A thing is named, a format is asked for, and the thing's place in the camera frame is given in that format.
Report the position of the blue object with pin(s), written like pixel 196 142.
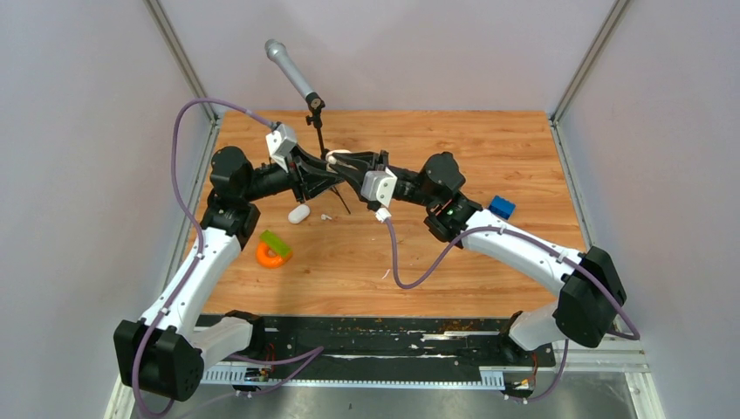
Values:
pixel 502 207

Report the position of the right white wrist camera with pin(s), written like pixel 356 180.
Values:
pixel 378 189

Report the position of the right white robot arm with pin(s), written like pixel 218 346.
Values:
pixel 587 286

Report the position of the green block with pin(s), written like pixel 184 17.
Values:
pixel 276 244

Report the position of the black tripod microphone stand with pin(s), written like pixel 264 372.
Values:
pixel 321 133

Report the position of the grey microphone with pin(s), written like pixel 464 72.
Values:
pixel 277 53

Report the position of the orange ring toy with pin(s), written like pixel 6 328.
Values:
pixel 268 258

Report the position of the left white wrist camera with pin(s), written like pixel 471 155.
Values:
pixel 280 142

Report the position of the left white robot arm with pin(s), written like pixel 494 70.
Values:
pixel 161 352

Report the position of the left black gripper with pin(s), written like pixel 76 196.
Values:
pixel 308 174

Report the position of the white earbud charging case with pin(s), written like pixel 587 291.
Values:
pixel 299 214

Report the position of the small beige charging case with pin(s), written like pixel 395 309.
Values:
pixel 333 160

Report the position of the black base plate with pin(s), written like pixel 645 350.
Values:
pixel 394 350

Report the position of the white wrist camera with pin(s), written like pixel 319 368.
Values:
pixel 378 189
pixel 280 142

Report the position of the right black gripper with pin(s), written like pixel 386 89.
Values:
pixel 359 161

